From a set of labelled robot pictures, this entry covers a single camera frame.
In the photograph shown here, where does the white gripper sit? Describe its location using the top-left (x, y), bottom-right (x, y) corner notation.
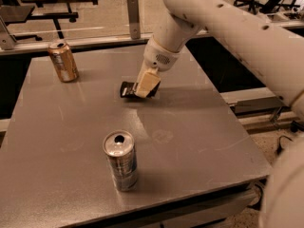
top-left (135, 37), bottom-right (180, 98)

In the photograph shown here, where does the black rxbar chocolate wrapper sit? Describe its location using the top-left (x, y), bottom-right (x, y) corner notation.
top-left (120, 81), bottom-right (160, 99)

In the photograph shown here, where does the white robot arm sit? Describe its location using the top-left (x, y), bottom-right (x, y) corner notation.
top-left (135, 0), bottom-right (304, 228)

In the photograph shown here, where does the silver blue redbull can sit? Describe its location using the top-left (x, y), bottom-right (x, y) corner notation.
top-left (103, 130), bottom-right (138, 192)

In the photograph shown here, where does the orange soda can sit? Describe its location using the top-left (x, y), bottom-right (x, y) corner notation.
top-left (47, 40), bottom-right (79, 83)

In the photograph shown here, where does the black background desk left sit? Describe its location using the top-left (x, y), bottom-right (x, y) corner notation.
top-left (0, 6), bottom-right (79, 39)

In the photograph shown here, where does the metal bracket centre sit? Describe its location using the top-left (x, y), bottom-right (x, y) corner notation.
top-left (126, 0), bottom-right (141, 40)

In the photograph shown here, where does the metal bracket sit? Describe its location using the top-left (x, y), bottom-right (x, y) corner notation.
top-left (0, 16), bottom-right (16, 50)
top-left (126, 0), bottom-right (141, 40)

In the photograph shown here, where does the metal bracket left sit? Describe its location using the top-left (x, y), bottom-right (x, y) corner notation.
top-left (0, 16), bottom-right (16, 50)

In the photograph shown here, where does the black cable on floor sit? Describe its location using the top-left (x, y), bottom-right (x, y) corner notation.
top-left (275, 134), bottom-right (294, 157)

